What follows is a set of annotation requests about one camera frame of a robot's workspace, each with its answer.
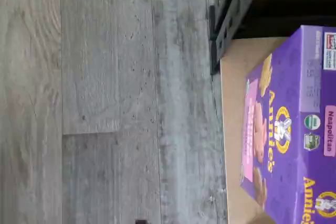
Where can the purple Annie's box pink label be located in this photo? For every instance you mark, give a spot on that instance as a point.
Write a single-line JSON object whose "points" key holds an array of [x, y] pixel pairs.
{"points": [[288, 90]]}

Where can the black metal shelving rack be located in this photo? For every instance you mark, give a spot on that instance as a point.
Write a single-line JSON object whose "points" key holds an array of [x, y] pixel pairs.
{"points": [[236, 11]]}

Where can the wooden shelf board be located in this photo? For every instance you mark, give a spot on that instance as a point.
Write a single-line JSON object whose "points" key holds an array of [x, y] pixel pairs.
{"points": [[231, 129]]}

